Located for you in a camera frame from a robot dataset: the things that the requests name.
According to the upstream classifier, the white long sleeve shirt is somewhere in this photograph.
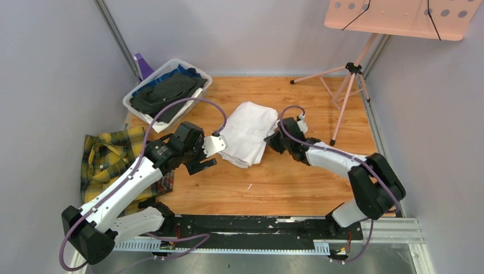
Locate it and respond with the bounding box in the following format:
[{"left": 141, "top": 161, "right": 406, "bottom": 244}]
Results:
[{"left": 220, "top": 102, "right": 279, "bottom": 168}]

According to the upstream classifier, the white plastic laundry basket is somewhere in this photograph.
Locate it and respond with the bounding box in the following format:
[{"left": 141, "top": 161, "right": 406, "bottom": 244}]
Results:
[{"left": 123, "top": 58, "right": 213, "bottom": 133}]

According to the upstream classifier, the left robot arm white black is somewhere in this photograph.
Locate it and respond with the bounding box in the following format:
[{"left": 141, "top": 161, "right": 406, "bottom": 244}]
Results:
[{"left": 61, "top": 122, "right": 228, "bottom": 265}]

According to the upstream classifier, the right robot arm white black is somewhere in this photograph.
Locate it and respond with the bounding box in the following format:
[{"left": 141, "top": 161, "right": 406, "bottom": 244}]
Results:
[{"left": 264, "top": 118, "right": 406, "bottom": 239}]

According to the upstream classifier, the red blue plaid shirt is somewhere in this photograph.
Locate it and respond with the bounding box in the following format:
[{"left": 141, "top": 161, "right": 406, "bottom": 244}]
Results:
[{"left": 155, "top": 171, "right": 175, "bottom": 196}]

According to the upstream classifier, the dark striped shirt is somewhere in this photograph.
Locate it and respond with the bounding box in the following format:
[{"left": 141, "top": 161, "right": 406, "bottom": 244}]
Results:
[{"left": 130, "top": 72, "right": 207, "bottom": 118}]

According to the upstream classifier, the blue shirt in basket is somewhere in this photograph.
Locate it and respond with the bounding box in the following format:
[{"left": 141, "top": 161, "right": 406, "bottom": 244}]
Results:
[{"left": 132, "top": 64, "right": 203, "bottom": 97}]

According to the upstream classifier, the yellow plaid shirt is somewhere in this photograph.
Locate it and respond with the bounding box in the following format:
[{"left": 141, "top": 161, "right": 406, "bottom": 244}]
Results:
[{"left": 80, "top": 127, "right": 145, "bottom": 203}]

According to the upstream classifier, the purple wedge object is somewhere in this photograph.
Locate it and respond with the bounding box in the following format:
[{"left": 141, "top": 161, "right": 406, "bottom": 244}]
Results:
[{"left": 133, "top": 53, "right": 154, "bottom": 83}]

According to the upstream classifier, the pink music stand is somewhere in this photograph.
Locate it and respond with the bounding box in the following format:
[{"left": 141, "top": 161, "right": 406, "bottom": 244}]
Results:
[{"left": 312, "top": 0, "right": 482, "bottom": 146}]

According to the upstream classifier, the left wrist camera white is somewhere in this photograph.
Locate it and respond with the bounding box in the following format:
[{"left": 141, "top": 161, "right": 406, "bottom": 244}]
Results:
[{"left": 202, "top": 135, "right": 228, "bottom": 158}]

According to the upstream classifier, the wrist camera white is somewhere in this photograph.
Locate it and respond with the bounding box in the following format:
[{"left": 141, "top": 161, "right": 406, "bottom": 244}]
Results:
[
  {"left": 296, "top": 115, "right": 308, "bottom": 134},
  {"left": 202, "top": 135, "right": 228, "bottom": 158}
]

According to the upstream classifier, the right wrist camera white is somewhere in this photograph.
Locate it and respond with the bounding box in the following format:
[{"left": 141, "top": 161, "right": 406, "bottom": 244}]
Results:
[{"left": 296, "top": 115, "right": 308, "bottom": 134}]

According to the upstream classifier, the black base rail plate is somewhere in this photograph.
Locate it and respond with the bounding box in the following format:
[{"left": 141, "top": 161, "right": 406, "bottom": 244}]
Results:
[{"left": 153, "top": 215, "right": 363, "bottom": 250}]

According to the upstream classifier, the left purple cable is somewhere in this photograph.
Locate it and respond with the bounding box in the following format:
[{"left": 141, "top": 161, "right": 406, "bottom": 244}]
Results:
[{"left": 58, "top": 97, "right": 228, "bottom": 272}]

